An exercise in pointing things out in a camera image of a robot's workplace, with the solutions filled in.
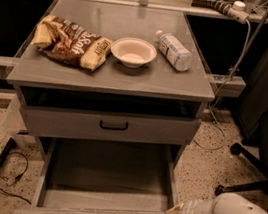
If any brown yellow snack bag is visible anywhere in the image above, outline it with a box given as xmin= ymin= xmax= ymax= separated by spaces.
xmin=31 ymin=15 xmax=112 ymax=71

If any grey metal stand pole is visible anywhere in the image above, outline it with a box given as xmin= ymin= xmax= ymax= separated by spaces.
xmin=226 ymin=7 xmax=268 ymax=82

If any grey top drawer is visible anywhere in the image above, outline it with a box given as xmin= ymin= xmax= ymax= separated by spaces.
xmin=20 ymin=106 xmax=201 ymax=145

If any white power strip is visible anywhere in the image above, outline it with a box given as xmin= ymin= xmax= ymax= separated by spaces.
xmin=202 ymin=0 xmax=249 ymax=24

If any clear plastic water bottle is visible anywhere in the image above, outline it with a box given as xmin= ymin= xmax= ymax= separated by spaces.
xmin=156 ymin=30 xmax=193 ymax=72

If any white cable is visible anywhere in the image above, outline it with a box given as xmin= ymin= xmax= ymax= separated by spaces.
xmin=191 ymin=13 xmax=253 ymax=155

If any black floor cable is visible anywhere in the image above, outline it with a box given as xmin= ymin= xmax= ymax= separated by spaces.
xmin=0 ymin=129 xmax=42 ymax=206

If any grey drawer cabinet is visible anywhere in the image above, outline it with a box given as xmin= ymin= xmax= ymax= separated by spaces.
xmin=0 ymin=0 xmax=228 ymax=178

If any grey drawer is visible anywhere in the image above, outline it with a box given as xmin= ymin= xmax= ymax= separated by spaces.
xmin=14 ymin=138 xmax=177 ymax=214
xmin=20 ymin=106 xmax=201 ymax=145

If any white paper bowl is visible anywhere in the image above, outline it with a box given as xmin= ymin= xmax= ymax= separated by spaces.
xmin=111 ymin=37 xmax=157 ymax=68

